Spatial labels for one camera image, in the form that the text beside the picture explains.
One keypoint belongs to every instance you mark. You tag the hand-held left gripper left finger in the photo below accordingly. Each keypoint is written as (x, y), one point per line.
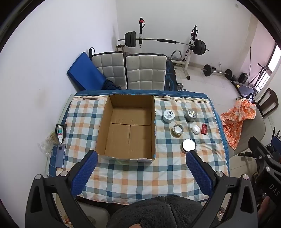
(84, 173)

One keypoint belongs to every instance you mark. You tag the short barbell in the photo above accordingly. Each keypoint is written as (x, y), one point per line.
(207, 70)

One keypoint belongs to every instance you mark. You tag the black round tin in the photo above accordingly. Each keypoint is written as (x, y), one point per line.
(188, 145)

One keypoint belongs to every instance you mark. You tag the black bottle holder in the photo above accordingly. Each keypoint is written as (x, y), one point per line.
(65, 129)

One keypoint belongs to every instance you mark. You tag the black treadmill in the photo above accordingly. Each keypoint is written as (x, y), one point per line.
(244, 88)

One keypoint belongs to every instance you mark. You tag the cardboard box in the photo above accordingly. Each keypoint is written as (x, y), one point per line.
(129, 131)

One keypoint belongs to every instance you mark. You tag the blue folded mat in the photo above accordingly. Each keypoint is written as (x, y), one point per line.
(85, 72)

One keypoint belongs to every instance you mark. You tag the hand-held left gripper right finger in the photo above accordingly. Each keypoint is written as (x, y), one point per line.
(198, 173)

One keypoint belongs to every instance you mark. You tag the blue smartphone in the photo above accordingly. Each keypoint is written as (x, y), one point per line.
(60, 156)

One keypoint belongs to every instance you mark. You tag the plaid tablecloth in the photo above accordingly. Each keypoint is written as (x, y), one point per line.
(140, 175)

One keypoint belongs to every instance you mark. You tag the window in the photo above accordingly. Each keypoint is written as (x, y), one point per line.
(274, 59)

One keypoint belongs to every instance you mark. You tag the person's right hand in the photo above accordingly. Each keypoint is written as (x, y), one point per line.
(264, 206)

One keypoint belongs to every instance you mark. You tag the dark wooden chair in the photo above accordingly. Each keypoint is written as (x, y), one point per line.
(269, 103)

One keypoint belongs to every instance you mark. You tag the blue patterned bench pad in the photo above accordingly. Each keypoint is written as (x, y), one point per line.
(171, 75)

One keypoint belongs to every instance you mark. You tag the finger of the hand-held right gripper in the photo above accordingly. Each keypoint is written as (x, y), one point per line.
(259, 148)

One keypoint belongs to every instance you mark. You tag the white weight rack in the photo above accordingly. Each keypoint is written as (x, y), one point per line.
(188, 59)

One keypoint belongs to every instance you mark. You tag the grey fleece clothing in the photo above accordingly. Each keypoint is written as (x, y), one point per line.
(153, 212)

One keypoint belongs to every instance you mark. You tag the barbell with black plates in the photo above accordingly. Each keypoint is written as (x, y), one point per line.
(198, 46)

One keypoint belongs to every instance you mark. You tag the white padded chair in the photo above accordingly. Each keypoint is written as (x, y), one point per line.
(110, 68)
(144, 72)

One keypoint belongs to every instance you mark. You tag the clear plastic bag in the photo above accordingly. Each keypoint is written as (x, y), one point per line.
(47, 143)

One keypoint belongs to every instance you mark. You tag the orange patterned cloth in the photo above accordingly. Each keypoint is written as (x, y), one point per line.
(239, 116)

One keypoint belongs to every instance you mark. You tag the white glue bottle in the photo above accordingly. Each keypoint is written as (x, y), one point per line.
(60, 133)

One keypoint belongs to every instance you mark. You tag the beige chair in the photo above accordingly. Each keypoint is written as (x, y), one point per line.
(252, 133)

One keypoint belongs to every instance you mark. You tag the small red box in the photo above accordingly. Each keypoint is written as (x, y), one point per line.
(204, 129)

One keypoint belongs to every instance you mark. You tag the grey metallic round jar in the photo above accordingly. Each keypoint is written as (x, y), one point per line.
(190, 115)

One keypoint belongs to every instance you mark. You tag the small white case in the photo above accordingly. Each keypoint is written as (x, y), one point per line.
(195, 129)

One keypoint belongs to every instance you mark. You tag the white cream jar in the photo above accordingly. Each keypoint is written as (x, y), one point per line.
(168, 116)

